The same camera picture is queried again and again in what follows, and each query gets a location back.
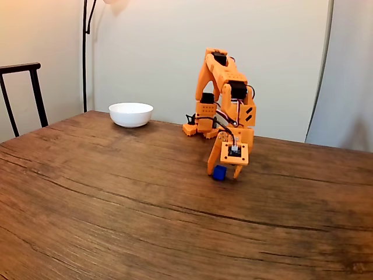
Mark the blue cube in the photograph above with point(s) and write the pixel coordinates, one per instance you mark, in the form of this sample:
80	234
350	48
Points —
219	172

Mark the black floor lamp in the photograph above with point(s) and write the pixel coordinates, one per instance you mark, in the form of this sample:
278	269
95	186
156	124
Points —
84	73

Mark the black chair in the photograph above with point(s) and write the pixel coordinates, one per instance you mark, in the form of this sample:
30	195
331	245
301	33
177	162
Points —
35	87

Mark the white backdrop board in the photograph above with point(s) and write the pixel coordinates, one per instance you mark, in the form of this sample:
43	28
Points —
145	58

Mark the orange camera mount with board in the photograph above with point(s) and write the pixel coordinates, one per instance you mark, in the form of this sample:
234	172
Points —
227	157

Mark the white bowl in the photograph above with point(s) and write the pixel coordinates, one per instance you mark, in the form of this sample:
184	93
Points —
131	115

